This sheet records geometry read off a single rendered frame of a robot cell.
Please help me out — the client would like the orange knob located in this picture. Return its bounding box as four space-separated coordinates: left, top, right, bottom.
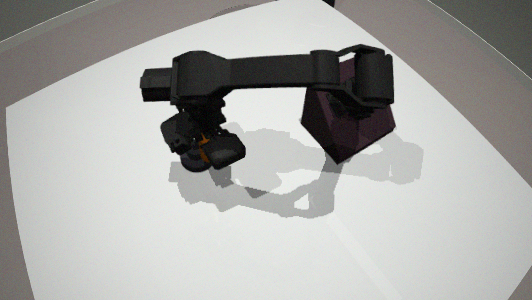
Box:
199 133 210 163

